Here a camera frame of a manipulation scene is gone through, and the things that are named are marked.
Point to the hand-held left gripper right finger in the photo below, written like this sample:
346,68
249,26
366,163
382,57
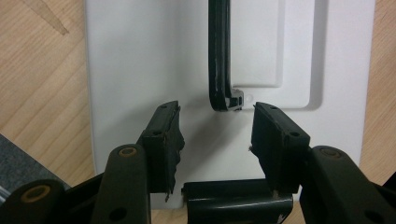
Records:
277,146

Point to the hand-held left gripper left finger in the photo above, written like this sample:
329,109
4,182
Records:
163,149

